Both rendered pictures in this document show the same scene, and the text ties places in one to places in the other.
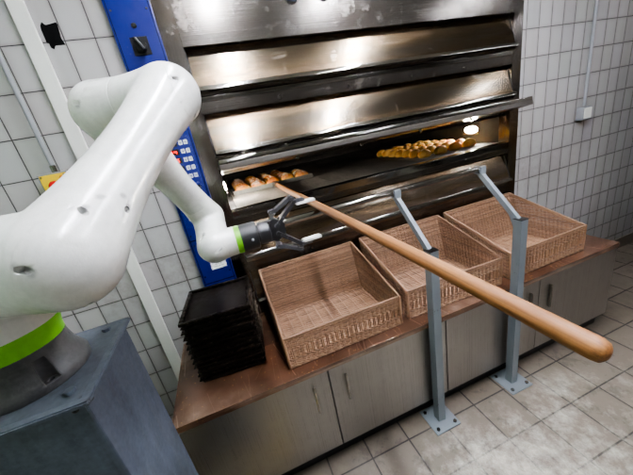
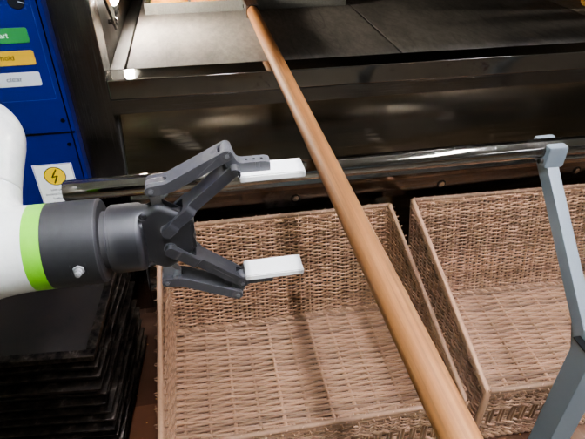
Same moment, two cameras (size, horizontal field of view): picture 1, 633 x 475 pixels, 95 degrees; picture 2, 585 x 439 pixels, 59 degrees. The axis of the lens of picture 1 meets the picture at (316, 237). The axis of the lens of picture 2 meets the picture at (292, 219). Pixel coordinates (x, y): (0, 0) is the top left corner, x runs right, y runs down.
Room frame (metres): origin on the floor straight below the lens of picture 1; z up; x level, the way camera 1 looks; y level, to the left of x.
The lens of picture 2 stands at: (0.51, -0.05, 1.54)
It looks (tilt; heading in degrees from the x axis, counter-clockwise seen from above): 36 degrees down; 5
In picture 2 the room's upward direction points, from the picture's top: straight up
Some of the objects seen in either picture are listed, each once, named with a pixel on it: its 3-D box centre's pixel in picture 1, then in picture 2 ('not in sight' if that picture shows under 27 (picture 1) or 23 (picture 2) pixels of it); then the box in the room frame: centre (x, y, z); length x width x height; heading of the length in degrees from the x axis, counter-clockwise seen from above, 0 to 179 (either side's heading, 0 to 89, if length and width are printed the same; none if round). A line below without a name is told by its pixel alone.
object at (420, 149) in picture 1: (422, 147); not in sight; (2.25, -0.92, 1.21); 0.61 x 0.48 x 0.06; 15
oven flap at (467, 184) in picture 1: (391, 199); (520, 121); (1.67, -0.48, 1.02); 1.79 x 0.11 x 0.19; 105
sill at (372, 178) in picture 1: (386, 174); (530, 58); (1.69, -0.47, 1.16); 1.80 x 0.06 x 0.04; 105
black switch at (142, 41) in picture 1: (137, 38); not in sight; (1.33, 0.52, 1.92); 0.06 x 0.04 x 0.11; 105
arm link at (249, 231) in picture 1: (250, 236); (83, 239); (0.93, 0.22, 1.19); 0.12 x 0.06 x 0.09; 16
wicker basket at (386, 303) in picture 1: (325, 294); (295, 329); (1.25, 0.01, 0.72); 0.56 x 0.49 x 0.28; 105
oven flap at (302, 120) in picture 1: (381, 105); not in sight; (1.67, -0.48, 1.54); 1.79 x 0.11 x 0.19; 105
